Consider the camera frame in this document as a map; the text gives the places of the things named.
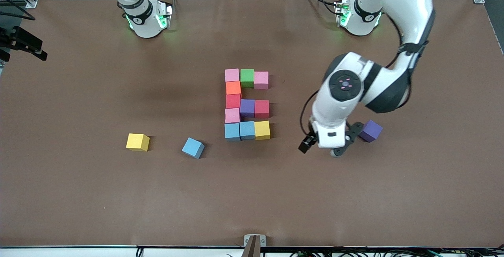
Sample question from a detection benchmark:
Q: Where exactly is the green foam block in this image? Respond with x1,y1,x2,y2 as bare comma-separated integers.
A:
240,69,255,88

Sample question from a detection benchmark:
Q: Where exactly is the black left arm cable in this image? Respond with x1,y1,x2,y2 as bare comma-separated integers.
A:
300,13,411,132

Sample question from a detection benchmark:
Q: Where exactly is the purple foam block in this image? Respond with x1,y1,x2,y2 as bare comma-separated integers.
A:
240,99,256,118
359,120,383,143

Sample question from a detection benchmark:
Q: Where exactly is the yellow foam block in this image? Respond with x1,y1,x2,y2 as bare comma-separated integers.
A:
254,120,271,141
126,133,150,152

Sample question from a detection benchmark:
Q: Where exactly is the metal bracket at table edge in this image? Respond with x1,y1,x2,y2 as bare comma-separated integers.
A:
243,234,267,257

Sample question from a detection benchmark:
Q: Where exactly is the brown table mat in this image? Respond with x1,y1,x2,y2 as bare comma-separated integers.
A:
0,0,504,248

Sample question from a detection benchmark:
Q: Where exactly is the blue foam block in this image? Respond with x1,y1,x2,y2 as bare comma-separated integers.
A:
182,137,205,159
224,123,241,142
240,121,256,141

